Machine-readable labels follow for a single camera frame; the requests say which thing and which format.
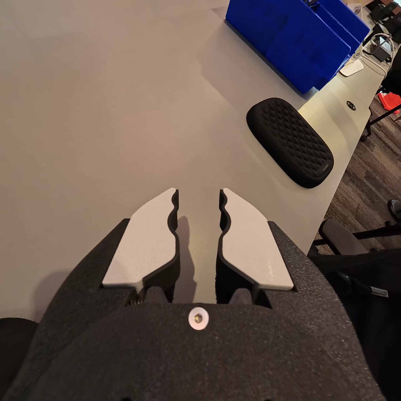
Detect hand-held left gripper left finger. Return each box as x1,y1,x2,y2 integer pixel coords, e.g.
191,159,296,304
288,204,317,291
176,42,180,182
102,187,181,289

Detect black desk leg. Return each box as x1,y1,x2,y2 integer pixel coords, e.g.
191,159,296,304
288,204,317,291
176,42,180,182
360,105,401,142

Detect black power adapter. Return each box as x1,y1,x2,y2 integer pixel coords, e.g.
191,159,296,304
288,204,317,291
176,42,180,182
364,33,395,62

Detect grey desk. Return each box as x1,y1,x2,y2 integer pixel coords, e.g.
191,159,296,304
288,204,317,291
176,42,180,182
0,0,393,320

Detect red plastic item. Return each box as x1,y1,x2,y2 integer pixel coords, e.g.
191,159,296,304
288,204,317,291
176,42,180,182
377,92,401,114

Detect blue plastic bin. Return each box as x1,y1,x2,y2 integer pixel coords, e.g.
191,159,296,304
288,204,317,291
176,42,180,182
226,0,371,95

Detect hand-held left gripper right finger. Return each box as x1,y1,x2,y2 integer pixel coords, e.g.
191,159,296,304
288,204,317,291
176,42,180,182
217,188,295,290

